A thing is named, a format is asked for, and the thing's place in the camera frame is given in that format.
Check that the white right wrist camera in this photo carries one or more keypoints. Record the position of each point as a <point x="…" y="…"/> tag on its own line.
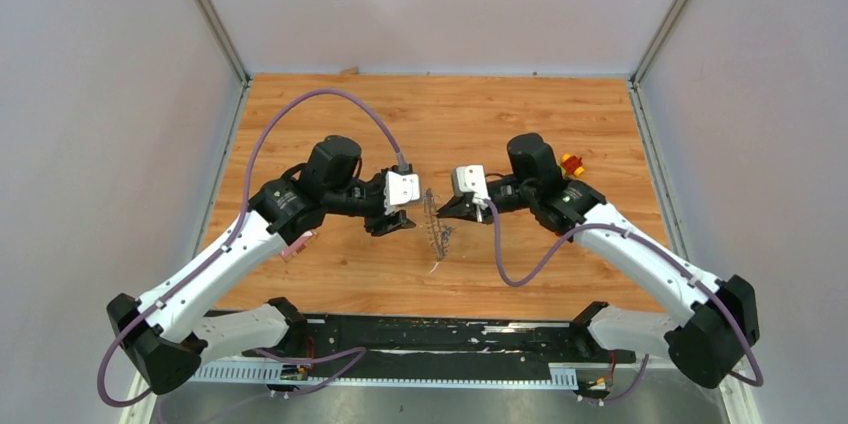
<point x="470" y="180"/>

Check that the red playing card box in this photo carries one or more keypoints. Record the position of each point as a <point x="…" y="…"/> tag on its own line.
<point x="297" y="246"/>

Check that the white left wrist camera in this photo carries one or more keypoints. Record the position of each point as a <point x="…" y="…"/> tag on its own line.
<point x="401" y="189"/>

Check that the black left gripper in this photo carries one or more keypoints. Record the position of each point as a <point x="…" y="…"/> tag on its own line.
<point x="382" y="224"/>

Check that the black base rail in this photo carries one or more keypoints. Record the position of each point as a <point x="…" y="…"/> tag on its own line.
<point x="427" y="347"/>

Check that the toy brick car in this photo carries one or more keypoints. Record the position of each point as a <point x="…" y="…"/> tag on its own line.
<point x="571" y="166"/>

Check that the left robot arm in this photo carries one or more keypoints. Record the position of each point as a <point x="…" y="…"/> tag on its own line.
<point x="167" y="332"/>

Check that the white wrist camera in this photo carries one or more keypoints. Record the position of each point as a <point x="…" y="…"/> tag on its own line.
<point x="401" y="189"/>
<point x="470" y="180"/>

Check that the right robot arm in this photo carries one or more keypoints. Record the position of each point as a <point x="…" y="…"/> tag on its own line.
<point x="708" y="326"/>

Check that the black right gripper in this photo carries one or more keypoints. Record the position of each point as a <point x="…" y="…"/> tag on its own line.
<point x="459" y="208"/>

